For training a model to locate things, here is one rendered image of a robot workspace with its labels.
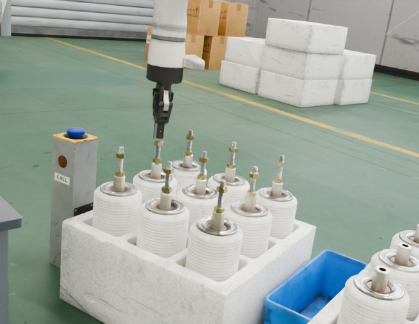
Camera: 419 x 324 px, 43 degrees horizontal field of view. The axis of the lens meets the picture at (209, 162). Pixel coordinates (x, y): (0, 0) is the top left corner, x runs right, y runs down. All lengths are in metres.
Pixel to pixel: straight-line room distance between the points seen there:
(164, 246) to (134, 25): 5.82
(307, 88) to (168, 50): 2.60
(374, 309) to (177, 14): 0.64
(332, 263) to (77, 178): 0.60
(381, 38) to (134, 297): 5.94
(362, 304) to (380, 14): 6.06
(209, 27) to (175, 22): 3.75
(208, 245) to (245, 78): 3.08
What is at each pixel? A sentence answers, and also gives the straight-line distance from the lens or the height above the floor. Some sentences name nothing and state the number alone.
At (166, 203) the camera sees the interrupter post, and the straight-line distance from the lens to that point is 1.00.
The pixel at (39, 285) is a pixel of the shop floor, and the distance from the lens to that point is 1.24.
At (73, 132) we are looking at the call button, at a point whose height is 0.33.
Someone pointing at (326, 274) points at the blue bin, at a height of 0.06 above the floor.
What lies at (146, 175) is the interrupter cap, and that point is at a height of 0.25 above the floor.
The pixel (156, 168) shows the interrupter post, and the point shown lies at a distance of 1.15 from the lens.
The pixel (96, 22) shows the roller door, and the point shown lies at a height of 0.19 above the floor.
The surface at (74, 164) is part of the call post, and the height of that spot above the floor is 0.26.
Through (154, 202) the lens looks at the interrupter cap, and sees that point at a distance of 1.02.
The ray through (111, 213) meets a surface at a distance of 1.05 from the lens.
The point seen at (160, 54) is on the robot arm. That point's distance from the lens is 1.07.
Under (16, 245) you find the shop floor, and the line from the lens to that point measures 1.41.
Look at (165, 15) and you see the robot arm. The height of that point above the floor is 0.59.
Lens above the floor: 0.64
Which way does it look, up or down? 17 degrees down
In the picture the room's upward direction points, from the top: 7 degrees clockwise
